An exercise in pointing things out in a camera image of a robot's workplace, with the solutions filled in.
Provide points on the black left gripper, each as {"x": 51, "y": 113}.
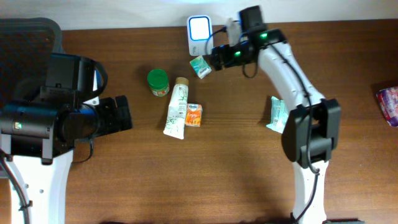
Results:
{"x": 113, "y": 119}

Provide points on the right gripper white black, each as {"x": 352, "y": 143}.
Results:
{"x": 227, "y": 51}

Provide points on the teal tissue packet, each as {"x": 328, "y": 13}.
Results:
{"x": 200, "y": 66}

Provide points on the green lidded jar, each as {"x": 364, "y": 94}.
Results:
{"x": 158, "y": 82}

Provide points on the white tube with tan cap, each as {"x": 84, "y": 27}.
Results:
{"x": 177, "y": 110}

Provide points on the purple tissue pack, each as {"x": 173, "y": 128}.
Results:
{"x": 387, "y": 99}

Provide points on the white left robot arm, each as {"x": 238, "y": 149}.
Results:
{"x": 39, "y": 133}

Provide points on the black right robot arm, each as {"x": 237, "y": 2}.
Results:
{"x": 312, "y": 128}

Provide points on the white barcode scanner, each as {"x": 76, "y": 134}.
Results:
{"x": 199, "y": 31}

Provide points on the dark grey plastic basket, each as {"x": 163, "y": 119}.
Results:
{"x": 26, "y": 46}

